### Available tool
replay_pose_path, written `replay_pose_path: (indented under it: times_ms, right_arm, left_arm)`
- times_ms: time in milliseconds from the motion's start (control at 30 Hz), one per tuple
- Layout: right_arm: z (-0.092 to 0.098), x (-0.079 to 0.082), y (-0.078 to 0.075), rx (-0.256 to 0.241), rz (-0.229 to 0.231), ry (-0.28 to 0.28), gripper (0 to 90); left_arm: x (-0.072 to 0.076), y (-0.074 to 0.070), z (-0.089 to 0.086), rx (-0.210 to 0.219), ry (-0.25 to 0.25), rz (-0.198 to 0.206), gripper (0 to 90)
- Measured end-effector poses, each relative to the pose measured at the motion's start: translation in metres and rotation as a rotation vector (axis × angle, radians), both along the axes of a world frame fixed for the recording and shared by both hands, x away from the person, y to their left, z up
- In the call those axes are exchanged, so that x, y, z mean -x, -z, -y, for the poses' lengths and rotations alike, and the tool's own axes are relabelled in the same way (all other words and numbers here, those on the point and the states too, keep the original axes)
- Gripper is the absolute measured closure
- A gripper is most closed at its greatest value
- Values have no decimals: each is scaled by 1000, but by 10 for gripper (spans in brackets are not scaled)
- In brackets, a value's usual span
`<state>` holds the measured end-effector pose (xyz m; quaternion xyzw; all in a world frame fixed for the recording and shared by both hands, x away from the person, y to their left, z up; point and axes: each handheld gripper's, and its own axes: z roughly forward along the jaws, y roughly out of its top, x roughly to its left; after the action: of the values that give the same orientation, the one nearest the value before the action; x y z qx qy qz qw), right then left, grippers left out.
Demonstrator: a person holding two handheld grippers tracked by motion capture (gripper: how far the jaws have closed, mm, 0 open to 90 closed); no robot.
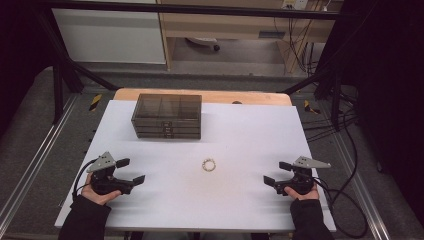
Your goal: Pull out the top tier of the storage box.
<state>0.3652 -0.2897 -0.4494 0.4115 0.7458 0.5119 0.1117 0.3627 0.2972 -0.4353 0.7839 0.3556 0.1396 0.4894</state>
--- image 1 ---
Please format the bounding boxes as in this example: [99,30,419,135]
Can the white power strip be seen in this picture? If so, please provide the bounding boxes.
[281,0,309,10]

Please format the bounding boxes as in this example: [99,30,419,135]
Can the wooden table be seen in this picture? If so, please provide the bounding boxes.
[113,87,294,107]

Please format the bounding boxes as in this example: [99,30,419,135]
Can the left hand-held gripper black cable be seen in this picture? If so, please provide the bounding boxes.
[72,158,98,201]

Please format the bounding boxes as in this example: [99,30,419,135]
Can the light wooden desk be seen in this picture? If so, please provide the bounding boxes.
[156,0,344,76]

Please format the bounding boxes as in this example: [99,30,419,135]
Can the white foam board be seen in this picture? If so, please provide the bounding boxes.
[54,99,337,233]

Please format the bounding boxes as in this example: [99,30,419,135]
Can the dark curtain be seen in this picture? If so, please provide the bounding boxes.
[0,0,54,134]
[333,0,424,228]

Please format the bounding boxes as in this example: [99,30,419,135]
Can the aluminium rail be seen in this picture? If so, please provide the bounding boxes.
[333,133,391,240]
[0,94,79,228]

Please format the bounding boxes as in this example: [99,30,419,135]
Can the office chair base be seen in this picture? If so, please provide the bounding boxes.
[184,36,222,53]

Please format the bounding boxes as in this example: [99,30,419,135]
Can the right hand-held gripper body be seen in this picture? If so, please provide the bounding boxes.
[274,155,332,197]

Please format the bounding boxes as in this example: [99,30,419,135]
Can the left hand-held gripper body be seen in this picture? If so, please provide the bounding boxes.
[85,151,134,196]

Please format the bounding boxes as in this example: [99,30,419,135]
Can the black metal stand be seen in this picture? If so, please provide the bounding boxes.
[34,9,119,125]
[281,49,358,132]

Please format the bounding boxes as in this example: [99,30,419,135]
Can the smoky transparent drawer box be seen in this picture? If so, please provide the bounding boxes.
[130,93,203,140]

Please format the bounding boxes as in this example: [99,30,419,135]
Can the hanging black desk cables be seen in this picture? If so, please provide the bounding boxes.
[273,16,321,76]

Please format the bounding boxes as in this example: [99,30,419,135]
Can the black metal crossbar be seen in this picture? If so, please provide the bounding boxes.
[46,0,344,21]

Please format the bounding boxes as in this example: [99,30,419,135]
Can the hand-held gripper black cable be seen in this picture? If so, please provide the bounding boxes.
[72,158,98,201]
[313,176,369,240]

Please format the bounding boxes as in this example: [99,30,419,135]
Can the right hand-held gripper black cable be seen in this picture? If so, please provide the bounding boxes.
[313,176,369,240]

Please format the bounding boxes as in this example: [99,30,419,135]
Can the person's left hand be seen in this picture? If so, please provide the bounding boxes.
[80,173,123,206]

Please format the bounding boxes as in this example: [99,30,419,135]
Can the person's right hand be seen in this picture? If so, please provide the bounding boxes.
[283,182,320,202]

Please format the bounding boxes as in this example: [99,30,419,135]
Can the white cabinet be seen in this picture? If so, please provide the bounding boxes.
[51,8,167,65]

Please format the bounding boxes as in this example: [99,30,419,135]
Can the bundle of black floor cables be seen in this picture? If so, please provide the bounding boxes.
[301,96,359,143]

